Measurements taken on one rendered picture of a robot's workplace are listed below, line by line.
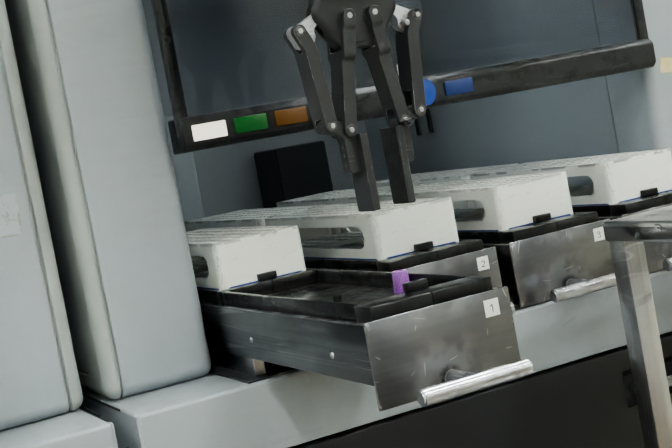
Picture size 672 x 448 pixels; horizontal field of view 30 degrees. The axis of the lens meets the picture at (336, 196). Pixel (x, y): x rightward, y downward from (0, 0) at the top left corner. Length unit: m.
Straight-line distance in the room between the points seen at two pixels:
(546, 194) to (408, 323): 0.45
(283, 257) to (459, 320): 0.35
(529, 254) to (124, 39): 0.48
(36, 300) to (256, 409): 0.23
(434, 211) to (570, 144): 0.43
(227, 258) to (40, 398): 0.23
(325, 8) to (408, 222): 0.30
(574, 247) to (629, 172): 0.14
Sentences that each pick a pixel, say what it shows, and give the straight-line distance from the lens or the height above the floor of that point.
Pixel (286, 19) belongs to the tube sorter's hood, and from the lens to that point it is 1.32.
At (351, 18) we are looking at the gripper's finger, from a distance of 1.11.
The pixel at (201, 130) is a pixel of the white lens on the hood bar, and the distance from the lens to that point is 1.25.
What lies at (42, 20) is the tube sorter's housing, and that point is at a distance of 1.25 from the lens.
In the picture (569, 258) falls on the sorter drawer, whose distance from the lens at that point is 1.38.
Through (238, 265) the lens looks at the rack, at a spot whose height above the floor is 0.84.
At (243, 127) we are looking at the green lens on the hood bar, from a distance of 1.27.
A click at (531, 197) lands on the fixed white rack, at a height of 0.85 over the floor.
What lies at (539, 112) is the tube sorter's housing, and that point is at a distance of 1.76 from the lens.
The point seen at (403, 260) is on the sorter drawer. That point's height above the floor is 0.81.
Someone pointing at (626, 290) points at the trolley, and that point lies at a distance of 1.27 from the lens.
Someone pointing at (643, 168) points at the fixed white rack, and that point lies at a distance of 1.49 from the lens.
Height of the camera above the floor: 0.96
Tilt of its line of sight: 3 degrees down
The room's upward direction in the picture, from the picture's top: 10 degrees counter-clockwise
